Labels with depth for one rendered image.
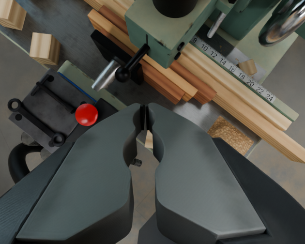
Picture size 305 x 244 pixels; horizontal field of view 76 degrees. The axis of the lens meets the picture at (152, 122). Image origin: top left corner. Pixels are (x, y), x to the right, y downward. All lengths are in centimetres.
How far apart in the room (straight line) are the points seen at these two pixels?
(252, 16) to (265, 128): 23
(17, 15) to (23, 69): 111
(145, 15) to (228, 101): 21
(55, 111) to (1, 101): 132
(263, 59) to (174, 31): 38
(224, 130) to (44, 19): 42
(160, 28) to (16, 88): 140
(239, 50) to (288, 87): 107
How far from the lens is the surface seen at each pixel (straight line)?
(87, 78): 35
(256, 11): 49
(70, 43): 45
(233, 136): 40
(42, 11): 50
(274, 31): 33
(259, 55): 59
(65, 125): 31
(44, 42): 43
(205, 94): 35
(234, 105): 38
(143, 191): 134
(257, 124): 39
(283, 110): 40
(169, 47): 24
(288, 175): 160
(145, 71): 35
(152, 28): 24
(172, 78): 34
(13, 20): 48
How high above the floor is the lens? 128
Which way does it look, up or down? 87 degrees down
